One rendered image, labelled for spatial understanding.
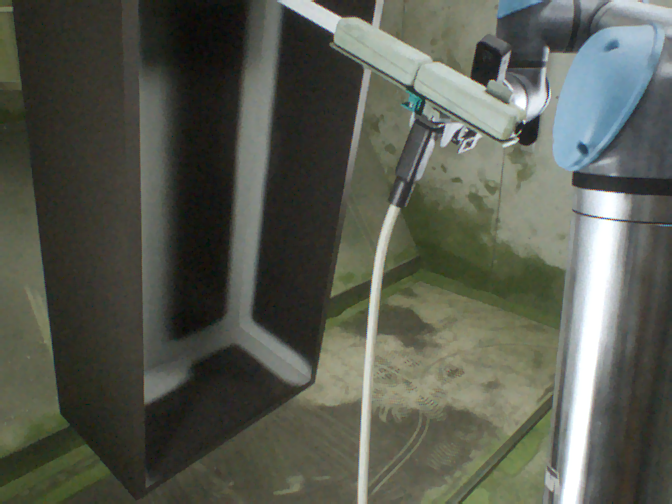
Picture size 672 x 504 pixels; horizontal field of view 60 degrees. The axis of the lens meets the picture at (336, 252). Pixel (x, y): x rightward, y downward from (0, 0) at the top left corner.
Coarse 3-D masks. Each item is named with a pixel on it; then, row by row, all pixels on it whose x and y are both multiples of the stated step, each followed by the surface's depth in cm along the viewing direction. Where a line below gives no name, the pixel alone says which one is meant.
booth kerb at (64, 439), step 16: (416, 256) 338; (384, 272) 319; (400, 272) 330; (352, 288) 301; (368, 288) 311; (384, 288) 322; (336, 304) 295; (352, 304) 305; (64, 432) 202; (16, 448) 192; (32, 448) 195; (48, 448) 199; (64, 448) 204; (0, 464) 188; (16, 464) 192; (32, 464) 196; (0, 480) 190
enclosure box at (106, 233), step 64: (64, 0) 90; (128, 0) 81; (192, 0) 128; (256, 0) 141; (320, 0) 132; (64, 64) 96; (128, 64) 85; (192, 64) 135; (256, 64) 150; (320, 64) 138; (64, 128) 103; (128, 128) 90; (192, 128) 143; (256, 128) 159; (320, 128) 144; (64, 192) 110; (128, 192) 95; (192, 192) 153; (256, 192) 167; (320, 192) 150; (64, 256) 119; (128, 256) 101; (192, 256) 163; (256, 256) 176; (320, 256) 157; (64, 320) 130; (128, 320) 108; (192, 320) 175; (256, 320) 186; (320, 320) 161; (64, 384) 142; (128, 384) 117; (192, 384) 167; (256, 384) 171; (128, 448) 127; (192, 448) 148
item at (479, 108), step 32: (288, 0) 91; (352, 32) 83; (384, 32) 84; (384, 64) 81; (416, 64) 78; (448, 96) 76; (480, 96) 74; (512, 96) 73; (416, 128) 82; (480, 128) 75; (512, 128) 73; (416, 160) 83
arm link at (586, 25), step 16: (576, 0) 95; (592, 0) 95; (608, 0) 92; (624, 0) 90; (640, 0) 94; (576, 16) 94; (592, 16) 93; (608, 16) 88; (624, 16) 83; (640, 16) 78; (656, 16) 74; (576, 32) 95; (592, 32) 93; (576, 48) 98
